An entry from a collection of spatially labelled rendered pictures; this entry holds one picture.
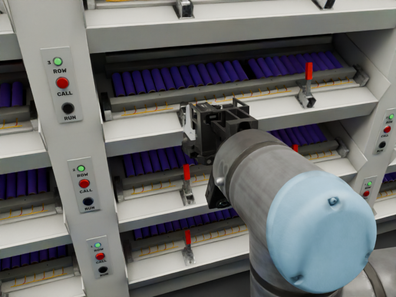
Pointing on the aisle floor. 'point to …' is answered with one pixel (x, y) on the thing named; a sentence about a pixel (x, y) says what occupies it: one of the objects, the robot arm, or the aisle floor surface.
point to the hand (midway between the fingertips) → (196, 128)
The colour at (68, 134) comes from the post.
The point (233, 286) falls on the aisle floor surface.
